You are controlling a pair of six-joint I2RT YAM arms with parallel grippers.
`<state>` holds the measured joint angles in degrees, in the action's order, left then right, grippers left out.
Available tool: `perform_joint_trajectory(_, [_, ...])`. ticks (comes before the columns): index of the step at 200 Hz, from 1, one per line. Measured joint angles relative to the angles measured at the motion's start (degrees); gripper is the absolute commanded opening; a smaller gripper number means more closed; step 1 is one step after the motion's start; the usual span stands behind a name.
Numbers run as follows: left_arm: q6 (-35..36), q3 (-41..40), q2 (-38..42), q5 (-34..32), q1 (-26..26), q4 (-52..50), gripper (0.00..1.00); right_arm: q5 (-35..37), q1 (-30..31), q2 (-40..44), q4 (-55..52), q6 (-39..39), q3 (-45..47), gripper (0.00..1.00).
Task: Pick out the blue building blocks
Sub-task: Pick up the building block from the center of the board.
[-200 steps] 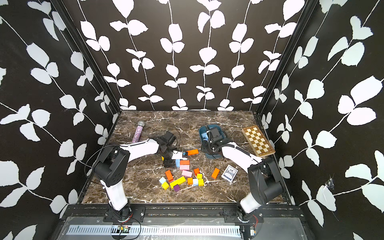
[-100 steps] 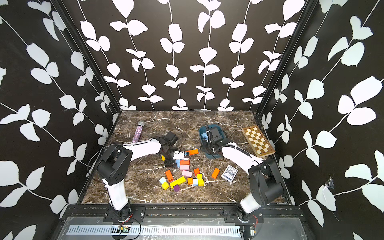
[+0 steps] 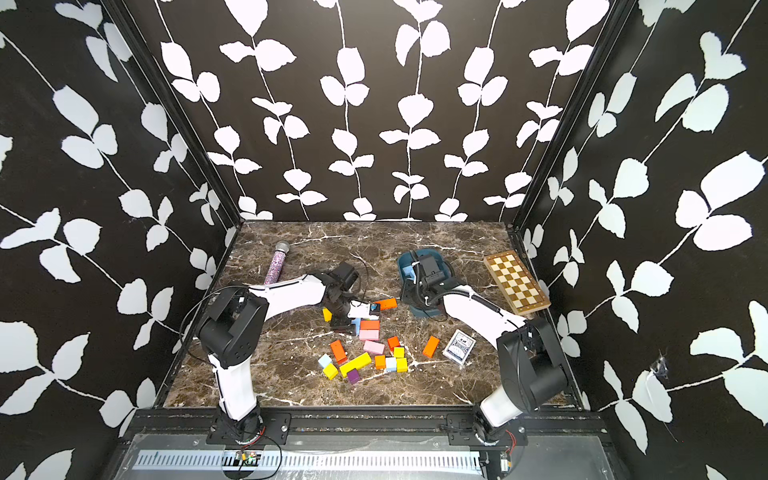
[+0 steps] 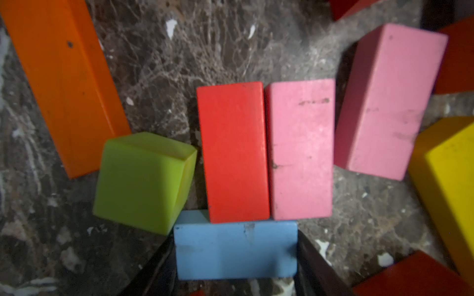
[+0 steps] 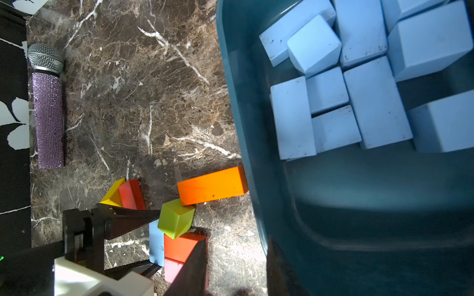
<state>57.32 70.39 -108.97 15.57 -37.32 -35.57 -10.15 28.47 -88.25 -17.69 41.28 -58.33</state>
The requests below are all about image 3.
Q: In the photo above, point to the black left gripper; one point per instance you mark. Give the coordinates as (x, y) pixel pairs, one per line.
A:
(343, 325)

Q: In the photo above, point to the orange lone block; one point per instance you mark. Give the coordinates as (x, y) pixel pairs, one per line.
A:
(430, 347)

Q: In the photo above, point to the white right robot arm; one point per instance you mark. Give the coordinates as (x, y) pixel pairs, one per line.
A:
(532, 364)

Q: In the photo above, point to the teal plastic tray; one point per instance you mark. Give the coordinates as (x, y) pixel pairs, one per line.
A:
(426, 265)

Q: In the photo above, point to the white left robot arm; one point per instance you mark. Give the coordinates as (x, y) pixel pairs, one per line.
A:
(231, 326)

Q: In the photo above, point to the long yellow block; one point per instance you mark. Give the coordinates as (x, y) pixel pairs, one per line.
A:
(355, 364)

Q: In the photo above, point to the small yellow block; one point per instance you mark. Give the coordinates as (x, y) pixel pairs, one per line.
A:
(330, 371)

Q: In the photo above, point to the orange upright block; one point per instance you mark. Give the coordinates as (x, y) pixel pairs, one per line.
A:
(338, 352)

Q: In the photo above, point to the pink block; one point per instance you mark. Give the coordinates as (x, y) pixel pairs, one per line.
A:
(374, 348)

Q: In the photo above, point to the blue playing card deck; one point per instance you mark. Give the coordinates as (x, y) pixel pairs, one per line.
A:
(459, 347)

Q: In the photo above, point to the red flat block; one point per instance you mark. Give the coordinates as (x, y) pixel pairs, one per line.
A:
(369, 325)

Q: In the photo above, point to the long orange block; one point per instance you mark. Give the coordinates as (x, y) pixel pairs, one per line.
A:
(387, 304)

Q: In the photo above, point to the small light blue block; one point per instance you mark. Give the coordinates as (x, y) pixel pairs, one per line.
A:
(324, 361)

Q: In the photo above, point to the wooden chessboard box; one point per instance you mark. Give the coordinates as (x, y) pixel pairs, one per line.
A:
(519, 287)

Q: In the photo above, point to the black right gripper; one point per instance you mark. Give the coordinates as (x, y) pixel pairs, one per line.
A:
(406, 293)

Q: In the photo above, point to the tall light blue block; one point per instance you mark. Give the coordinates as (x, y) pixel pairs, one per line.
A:
(356, 326)

